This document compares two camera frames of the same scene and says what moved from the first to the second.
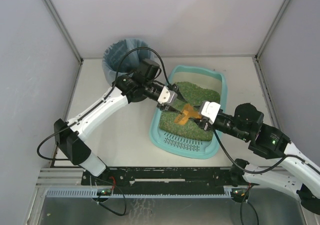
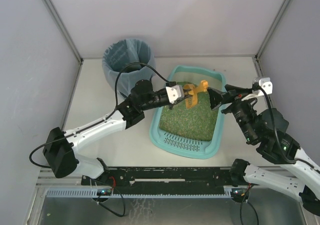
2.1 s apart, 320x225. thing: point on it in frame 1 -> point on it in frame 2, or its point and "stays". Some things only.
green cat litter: x=195 y=95 stays
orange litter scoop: x=188 y=112 -> x=191 y=101
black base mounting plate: x=170 y=178 stays
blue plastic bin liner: x=114 y=52 stays
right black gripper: x=203 y=123 -> x=230 y=99
